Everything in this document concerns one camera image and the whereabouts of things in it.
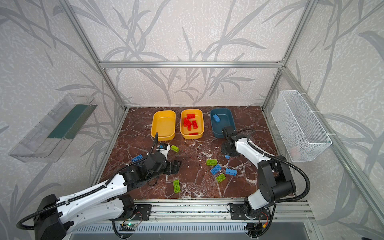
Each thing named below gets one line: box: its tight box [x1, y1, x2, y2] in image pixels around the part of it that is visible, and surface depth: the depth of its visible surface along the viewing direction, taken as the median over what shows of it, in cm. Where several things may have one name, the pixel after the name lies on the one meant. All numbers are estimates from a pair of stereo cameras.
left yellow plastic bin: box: [150, 110, 176, 142], surface depth 110 cm
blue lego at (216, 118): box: [212, 114, 221, 123], surface depth 114 cm
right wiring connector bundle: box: [244, 222, 268, 238], surface depth 72 cm
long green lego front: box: [173, 179, 181, 194], surface depth 82 cm
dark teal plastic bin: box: [210, 108, 236, 139], surface depth 114 cm
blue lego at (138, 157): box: [131, 154, 144, 163], surface depth 93 cm
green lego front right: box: [216, 173, 227, 183], surface depth 86 cm
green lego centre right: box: [206, 159, 218, 166], surface depth 91 cm
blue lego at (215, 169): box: [210, 164, 222, 176], surface depth 90 cm
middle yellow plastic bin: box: [180, 109, 205, 140], surface depth 110 cm
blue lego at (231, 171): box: [225, 168, 237, 176], surface depth 88 cm
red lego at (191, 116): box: [186, 113, 196, 119], surface depth 115 cm
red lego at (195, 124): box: [192, 120, 198, 130], surface depth 110 cm
